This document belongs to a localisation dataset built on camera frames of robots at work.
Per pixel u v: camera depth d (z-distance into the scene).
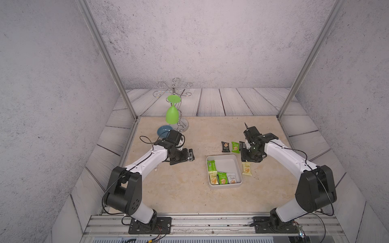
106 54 0.86
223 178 0.86
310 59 0.89
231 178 0.87
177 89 0.94
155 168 0.55
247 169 0.91
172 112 0.90
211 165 0.91
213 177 0.86
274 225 0.65
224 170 0.91
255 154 0.72
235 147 1.01
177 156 0.74
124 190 0.45
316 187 0.43
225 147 1.02
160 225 0.73
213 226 0.74
